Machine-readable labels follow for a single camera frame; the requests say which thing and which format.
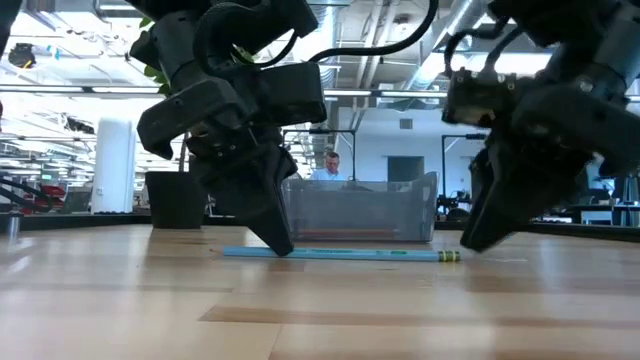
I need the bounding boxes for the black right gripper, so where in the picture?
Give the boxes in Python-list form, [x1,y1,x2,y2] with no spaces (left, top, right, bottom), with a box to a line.
[459,83,640,254]

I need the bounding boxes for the dark grey door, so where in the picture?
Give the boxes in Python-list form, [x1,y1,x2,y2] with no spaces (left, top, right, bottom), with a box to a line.
[386,155,426,184]

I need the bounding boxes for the person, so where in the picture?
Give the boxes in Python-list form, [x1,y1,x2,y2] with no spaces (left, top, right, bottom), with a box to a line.
[308,150,349,183]

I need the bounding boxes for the white round pillar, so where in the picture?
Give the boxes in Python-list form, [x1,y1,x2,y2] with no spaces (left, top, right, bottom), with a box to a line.
[90,116,139,216]

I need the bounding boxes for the green plant in black pot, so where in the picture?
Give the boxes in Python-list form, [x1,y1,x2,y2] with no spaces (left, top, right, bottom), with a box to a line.
[138,17,257,231]

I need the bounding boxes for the blue pencil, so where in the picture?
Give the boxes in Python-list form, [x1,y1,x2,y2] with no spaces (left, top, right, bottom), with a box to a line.
[221,244,463,264]

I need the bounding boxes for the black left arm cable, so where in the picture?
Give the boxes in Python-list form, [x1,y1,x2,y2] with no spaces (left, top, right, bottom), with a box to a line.
[252,0,441,70]

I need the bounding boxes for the black metal stand frame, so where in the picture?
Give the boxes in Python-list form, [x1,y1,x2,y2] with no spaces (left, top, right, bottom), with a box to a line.
[439,132,489,217]

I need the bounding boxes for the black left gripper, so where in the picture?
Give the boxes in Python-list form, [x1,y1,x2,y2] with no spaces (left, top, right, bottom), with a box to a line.
[136,78,300,258]

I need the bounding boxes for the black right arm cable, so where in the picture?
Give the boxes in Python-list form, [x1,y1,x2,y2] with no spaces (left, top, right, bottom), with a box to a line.
[442,17,525,84]

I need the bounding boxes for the grey translucent plastic bin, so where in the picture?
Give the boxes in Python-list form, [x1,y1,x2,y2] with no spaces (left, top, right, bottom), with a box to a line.
[281,170,440,244]

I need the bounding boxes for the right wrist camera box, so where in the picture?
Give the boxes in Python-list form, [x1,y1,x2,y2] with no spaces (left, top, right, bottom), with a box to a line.
[441,68,520,128]

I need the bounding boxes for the background work desk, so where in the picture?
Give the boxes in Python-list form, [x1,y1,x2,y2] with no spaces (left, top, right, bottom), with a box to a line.
[544,169,640,227]

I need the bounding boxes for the black aluminium table frame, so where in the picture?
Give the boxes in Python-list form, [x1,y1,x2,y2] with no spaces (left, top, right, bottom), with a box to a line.
[0,212,640,245]

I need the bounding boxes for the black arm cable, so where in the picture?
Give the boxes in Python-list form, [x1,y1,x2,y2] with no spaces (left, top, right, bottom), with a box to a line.
[442,17,525,84]
[252,0,441,70]

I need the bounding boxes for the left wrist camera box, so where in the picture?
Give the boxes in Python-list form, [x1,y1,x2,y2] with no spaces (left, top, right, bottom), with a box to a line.
[258,61,328,127]

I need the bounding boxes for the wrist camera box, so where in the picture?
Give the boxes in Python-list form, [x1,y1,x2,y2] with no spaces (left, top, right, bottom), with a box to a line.
[258,61,328,127]
[441,68,520,128]

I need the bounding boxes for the silver ventilation duct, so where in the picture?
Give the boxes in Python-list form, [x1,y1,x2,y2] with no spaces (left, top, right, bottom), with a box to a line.
[307,0,352,151]

